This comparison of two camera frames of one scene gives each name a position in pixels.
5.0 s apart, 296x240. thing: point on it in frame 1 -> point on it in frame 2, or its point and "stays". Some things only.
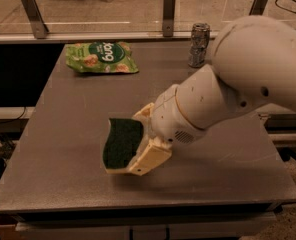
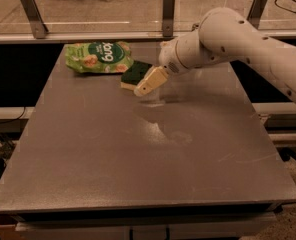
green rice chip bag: (101, 57) stays
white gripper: (169, 117) -> (168, 58)
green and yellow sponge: (121, 142) -> (131, 78)
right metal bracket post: (260, 2) stays
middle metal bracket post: (169, 4) stays
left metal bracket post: (39, 27) stays
